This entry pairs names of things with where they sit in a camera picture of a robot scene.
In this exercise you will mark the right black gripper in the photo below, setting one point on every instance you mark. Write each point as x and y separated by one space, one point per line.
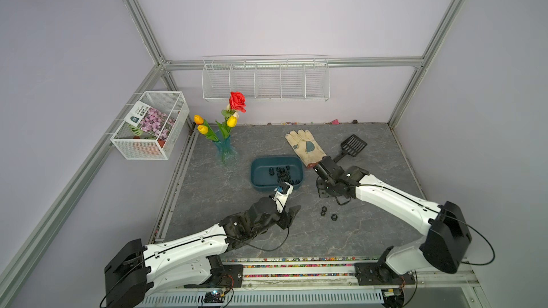
320 189

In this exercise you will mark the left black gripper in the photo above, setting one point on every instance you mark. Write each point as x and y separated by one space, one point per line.
286 218

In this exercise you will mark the teal plastic storage box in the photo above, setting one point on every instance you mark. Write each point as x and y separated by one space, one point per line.
260 178

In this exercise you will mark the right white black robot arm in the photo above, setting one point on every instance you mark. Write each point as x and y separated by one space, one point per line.
445 237

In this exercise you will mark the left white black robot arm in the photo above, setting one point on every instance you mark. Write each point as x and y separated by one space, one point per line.
139 270

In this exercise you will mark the beige work glove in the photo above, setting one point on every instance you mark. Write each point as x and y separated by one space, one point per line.
305 147

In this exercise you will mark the black slotted plastic scoop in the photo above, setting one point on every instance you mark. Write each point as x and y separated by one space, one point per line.
352 146

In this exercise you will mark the teal glass flower vase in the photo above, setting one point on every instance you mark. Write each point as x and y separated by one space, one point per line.
227 154

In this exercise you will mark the yellow tulip lower left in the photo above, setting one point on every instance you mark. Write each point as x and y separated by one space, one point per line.
203 129

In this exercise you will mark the yellow tulip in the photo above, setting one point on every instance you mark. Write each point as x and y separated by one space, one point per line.
203 129
232 122
198 120

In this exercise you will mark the yellow tulip right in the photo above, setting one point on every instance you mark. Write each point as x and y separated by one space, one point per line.
232 122

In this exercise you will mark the yellow tulip upper left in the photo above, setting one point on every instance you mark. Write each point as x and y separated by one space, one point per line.
198 120

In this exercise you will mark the red artificial rose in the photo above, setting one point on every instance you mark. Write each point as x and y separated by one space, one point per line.
237 102

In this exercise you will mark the purple flower seed packet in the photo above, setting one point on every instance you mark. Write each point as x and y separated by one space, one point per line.
144 119

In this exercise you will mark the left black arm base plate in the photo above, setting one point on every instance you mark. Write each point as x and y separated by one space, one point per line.
229 276

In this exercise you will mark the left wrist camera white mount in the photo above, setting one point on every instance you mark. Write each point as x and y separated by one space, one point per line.
282 192

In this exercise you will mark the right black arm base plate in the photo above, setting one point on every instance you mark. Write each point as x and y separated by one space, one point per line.
372 274

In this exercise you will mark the aluminium front rail frame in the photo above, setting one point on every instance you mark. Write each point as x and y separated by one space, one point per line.
325 282

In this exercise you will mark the white wire side basket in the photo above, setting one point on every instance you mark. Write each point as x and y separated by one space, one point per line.
142 148

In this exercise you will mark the white wire wall shelf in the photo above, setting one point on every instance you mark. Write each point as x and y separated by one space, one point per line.
268 79

